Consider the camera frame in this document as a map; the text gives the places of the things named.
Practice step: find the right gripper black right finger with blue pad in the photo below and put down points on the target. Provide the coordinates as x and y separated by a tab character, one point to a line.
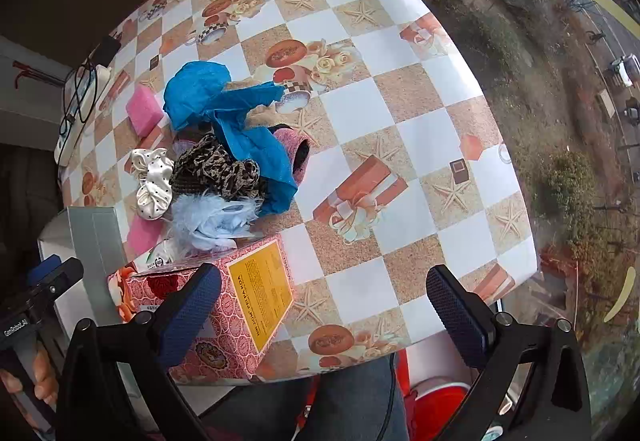
531	382

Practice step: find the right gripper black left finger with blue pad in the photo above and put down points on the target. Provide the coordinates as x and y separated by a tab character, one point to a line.
93	402

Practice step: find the light blue fluffy duster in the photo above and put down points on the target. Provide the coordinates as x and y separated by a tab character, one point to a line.
208	222

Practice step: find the leopard print scrunchie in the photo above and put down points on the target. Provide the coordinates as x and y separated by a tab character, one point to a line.
208	168

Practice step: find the pink knit sock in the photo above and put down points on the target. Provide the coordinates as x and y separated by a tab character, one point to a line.
297	146

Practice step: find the blue cloth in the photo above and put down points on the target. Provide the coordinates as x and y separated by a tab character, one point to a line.
197	94

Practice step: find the person's left hand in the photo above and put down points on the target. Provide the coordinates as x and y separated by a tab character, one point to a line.
46	385

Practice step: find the grey fabric chair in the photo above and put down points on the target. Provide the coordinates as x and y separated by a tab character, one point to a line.
91	235

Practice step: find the white tissue pack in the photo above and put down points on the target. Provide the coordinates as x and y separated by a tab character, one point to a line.
163	253

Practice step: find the pink sponge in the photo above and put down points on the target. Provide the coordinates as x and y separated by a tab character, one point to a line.
143	234
143	111

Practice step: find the red patterned box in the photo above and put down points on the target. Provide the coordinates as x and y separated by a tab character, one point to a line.
256	293

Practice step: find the white polka dot scrunchie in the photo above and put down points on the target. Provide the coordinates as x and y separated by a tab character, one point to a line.
153	170

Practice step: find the checkered patterned tablecloth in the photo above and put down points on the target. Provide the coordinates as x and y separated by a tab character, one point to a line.
407	168

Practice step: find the white power strip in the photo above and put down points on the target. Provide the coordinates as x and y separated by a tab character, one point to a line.
81	91

